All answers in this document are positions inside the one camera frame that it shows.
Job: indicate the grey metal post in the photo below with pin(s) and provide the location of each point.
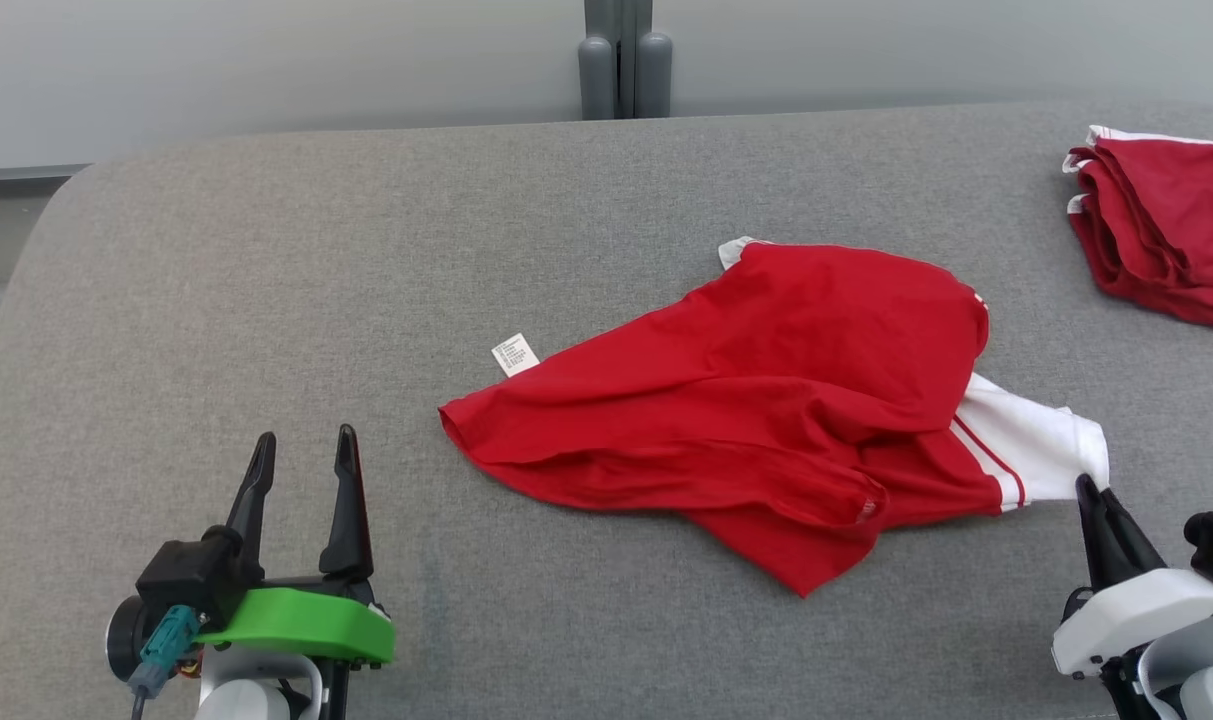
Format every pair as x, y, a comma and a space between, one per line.
626, 60

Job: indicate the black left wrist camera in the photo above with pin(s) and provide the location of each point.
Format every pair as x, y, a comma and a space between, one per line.
191, 580

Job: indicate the red t-shirt with white sleeves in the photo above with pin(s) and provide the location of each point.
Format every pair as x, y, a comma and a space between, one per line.
766, 400

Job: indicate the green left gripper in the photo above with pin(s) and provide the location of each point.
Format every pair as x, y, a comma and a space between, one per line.
306, 620

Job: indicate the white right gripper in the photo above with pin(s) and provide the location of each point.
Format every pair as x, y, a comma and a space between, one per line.
1136, 615

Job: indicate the red shorts with white stripe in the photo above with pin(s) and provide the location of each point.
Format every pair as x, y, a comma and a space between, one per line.
1166, 230

